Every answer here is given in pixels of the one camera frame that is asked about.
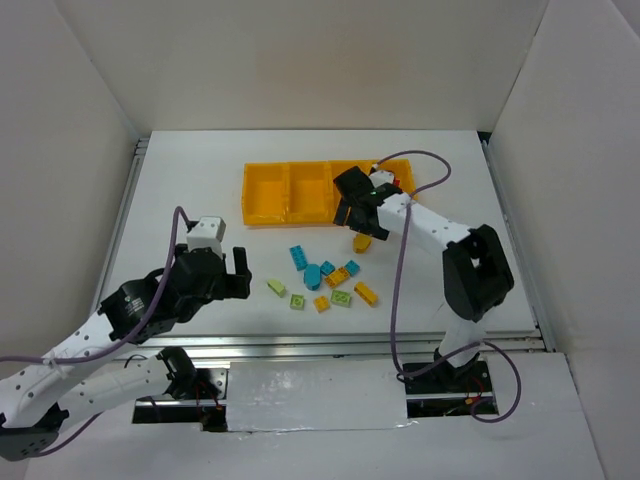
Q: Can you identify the white foil covered panel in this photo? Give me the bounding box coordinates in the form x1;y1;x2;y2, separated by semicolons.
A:
226;360;408;433

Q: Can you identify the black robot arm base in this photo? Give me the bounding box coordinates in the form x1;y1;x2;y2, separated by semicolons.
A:
156;347;228;432

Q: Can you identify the light green square lego brick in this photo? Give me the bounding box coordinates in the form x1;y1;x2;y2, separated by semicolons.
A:
289;294;305;311

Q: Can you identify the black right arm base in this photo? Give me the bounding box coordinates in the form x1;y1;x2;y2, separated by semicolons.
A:
396;354;497;419

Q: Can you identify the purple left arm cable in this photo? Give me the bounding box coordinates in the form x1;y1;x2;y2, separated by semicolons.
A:
0;205;194;459

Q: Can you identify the teal oval lego brick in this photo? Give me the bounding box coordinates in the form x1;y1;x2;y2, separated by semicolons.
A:
303;264;322;291

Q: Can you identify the yellow four-compartment bin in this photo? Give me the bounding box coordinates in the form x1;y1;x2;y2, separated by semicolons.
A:
240;158;418;227

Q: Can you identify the light green rectangular lego brick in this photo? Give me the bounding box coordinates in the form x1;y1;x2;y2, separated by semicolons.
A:
330;290;351;308

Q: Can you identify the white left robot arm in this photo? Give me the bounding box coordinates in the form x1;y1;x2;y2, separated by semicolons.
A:
1;246;252;462

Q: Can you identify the light green sloped lego brick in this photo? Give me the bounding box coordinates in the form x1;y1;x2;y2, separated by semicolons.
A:
267;279;286;297

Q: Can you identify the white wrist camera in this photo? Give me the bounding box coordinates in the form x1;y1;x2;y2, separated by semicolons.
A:
369;166;395;188
186;216;226;258

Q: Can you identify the yellow flat lego brick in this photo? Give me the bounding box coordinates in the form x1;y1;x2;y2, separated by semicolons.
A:
324;267;350;289

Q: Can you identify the small yellow square lego brick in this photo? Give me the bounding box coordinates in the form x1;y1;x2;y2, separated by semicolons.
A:
313;296;331;313

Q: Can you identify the yellow oval lego brick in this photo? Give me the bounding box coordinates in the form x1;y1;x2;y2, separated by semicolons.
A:
352;233;372;254

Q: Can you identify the teal square lego brick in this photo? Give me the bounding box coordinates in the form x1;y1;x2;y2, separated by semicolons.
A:
320;261;335;276
344;260;360;277

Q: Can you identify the long teal lego brick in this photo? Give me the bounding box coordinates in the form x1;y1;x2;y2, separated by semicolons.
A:
289;245;308;271

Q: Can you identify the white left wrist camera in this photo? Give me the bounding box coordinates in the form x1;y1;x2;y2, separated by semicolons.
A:
186;216;226;258

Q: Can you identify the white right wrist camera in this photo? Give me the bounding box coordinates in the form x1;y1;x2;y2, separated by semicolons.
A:
369;166;395;188

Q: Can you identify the aluminium table edge rail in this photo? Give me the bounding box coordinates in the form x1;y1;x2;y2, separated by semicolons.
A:
133;330;546;362

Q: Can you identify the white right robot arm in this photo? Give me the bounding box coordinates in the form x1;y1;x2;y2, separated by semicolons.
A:
333;167;515;380

